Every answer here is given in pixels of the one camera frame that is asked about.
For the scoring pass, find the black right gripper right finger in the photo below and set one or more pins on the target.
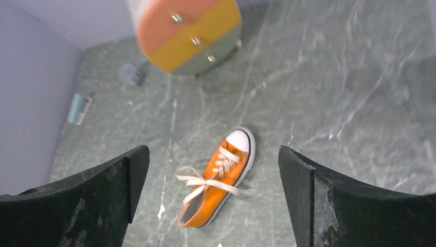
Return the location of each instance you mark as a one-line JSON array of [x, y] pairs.
[[328, 208]]

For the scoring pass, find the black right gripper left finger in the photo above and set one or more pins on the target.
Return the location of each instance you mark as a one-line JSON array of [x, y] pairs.
[[91, 208]]

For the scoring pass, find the orange canvas sneaker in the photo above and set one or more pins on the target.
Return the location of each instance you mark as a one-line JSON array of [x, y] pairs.
[[230, 164]]

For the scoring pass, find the light blue eraser block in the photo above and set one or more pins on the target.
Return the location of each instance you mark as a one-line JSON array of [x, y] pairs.
[[79, 108]]

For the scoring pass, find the small clear round jar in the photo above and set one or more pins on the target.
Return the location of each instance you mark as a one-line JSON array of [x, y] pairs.
[[132, 74]]

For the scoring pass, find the round cream drawer cabinet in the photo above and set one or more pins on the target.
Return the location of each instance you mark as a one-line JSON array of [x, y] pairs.
[[186, 37]]

